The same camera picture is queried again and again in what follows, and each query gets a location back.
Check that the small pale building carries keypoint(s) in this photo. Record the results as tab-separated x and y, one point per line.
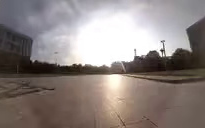
117	67

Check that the grey stone slab plaza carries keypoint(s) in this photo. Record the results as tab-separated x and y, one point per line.
90	103

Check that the row of dark trees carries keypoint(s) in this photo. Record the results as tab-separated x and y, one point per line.
153	61

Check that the tall light pole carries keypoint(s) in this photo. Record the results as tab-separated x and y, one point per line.
163	53

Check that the dark stone kerb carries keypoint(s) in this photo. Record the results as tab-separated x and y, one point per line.
166	79

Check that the grass verge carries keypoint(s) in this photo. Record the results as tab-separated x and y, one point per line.
176	72

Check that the wide building with dark tower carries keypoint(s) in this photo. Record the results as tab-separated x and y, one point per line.
8	46

